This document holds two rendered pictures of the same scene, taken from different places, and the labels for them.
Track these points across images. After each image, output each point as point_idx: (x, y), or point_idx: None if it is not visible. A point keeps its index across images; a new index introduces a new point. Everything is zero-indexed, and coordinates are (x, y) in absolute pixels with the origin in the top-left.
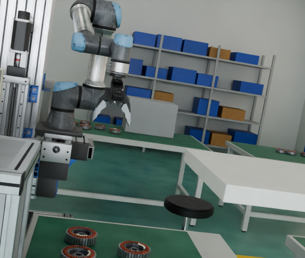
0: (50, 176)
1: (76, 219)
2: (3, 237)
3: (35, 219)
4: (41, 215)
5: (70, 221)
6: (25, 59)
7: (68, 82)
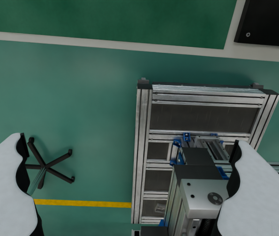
0: (199, 167)
1: (167, 43)
2: None
3: (231, 32)
4: (217, 54)
5: (176, 34)
6: None
7: None
